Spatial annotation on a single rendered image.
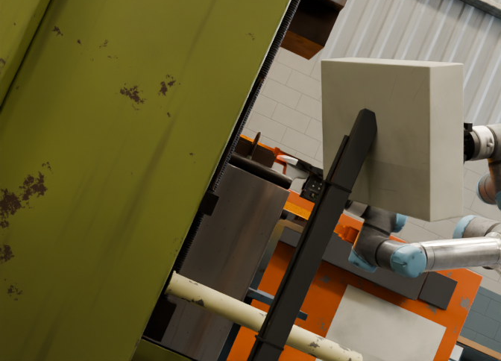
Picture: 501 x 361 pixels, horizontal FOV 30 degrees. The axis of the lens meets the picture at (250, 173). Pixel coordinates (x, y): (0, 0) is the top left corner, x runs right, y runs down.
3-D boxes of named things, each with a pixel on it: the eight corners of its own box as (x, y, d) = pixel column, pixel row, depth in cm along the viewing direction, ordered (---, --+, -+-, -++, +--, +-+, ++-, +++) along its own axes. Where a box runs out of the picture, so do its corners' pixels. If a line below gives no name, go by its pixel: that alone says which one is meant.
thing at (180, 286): (350, 374, 201) (360, 350, 201) (356, 378, 196) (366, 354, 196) (162, 292, 197) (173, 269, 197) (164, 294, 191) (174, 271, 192)
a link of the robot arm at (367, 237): (367, 269, 229) (384, 228, 230) (339, 259, 238) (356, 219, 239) (388, 280, 233) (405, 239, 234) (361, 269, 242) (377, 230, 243)
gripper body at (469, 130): (413, 125, 202) (455, 120, 208) (413, 164, 204) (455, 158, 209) (437, 128, 195) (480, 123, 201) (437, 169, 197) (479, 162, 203)
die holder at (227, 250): (201, 344, 253) (268, 194, 257) (214, 368, 216) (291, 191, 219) (9, 261, 248) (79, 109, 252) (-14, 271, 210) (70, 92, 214)
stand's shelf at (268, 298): (271, 301, 303) (273, 295, 303) (305, 321, 264) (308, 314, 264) (187, 265, 297) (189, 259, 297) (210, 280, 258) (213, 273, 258)
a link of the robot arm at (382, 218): (400, 237, 235) (414, 206, 235) (361, 220, 234) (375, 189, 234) (392, 236, 243) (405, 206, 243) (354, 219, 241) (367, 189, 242)
